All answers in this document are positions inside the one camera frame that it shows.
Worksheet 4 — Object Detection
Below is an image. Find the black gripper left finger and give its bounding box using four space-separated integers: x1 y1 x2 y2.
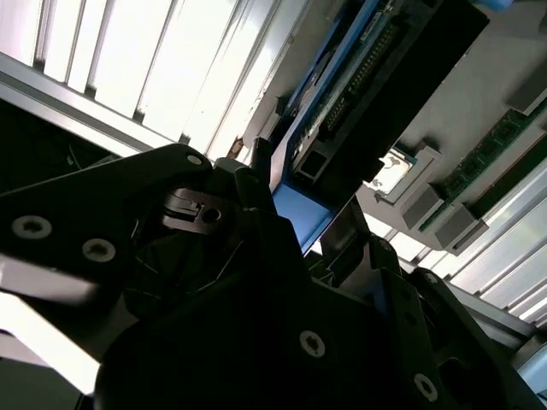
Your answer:
0 138 338 381

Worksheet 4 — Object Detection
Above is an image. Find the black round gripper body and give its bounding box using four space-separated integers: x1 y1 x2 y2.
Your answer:
93 272 428 410

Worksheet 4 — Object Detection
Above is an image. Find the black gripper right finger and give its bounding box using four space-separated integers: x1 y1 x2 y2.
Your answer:
320 200 535 410

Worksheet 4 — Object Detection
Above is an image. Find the hard disk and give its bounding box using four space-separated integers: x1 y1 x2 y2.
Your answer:
251 0 518 257

